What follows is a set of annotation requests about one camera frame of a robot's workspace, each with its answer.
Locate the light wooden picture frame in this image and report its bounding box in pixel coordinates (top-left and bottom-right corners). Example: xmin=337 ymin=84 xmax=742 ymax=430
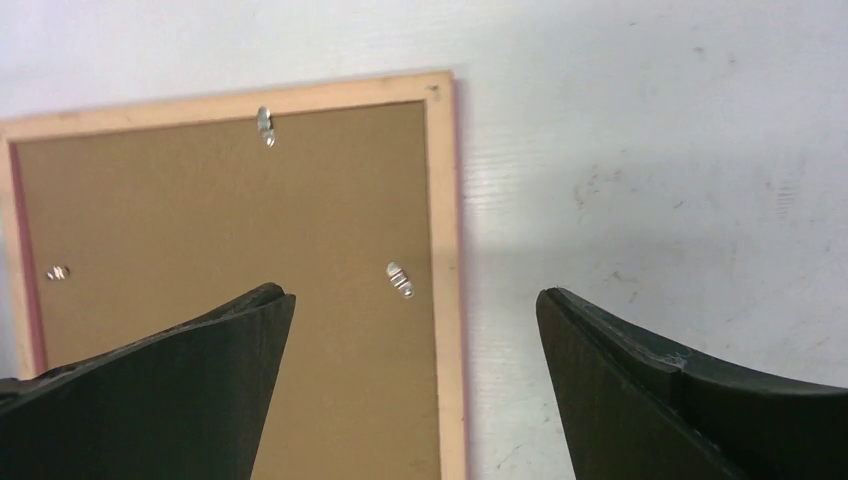
xmin=1 ymin=72 xmax=468 ymax=479

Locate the brown frame backing board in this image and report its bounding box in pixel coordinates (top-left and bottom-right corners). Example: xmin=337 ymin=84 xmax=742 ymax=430
xmin=16 ymin=102 xmax=441 ymax=479

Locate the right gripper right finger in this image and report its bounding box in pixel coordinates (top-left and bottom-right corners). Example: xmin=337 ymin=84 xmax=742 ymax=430
xmin=536 ymin=288 xmax=847 ymax=479

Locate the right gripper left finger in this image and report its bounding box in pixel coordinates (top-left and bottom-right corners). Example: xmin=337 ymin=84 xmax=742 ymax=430
xmin=1 ymin=283 xmax=296 ymax=479

